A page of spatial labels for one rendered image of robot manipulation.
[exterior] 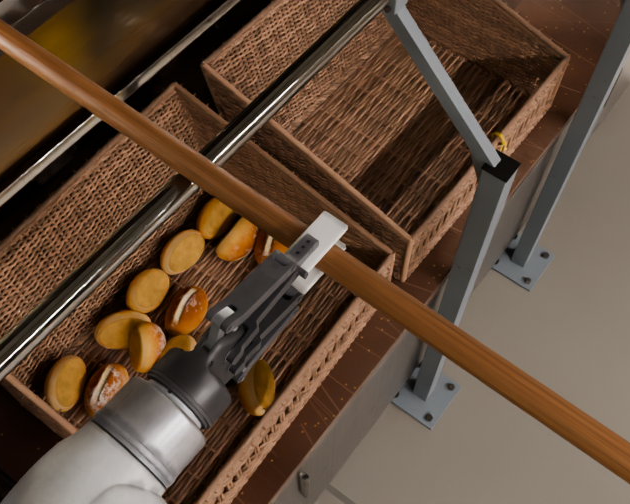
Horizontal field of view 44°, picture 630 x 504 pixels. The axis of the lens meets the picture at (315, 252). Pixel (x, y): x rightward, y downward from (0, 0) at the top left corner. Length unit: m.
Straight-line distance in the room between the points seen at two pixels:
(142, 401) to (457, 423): 1.39
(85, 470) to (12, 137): 0.65
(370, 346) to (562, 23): 0.93
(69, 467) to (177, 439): 0.09
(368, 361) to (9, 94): 0.73
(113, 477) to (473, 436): 1.42
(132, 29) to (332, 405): 0.70
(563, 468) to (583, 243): 0.64
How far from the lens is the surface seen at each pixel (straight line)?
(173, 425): 0.68
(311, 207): 1.37
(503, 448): 2.00
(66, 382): 1.38
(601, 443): 0.73
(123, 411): 0.69
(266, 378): 1.33
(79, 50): 1.24
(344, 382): 1.38
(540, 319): 2.15
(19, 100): 1.20
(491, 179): 1.17
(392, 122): 1.67
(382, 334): 1.42
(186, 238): 1.45
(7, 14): 1.12
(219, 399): 0.70
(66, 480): 0.67
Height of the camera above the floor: 1.87
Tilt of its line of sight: 60 degrees down
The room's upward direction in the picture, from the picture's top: straight up
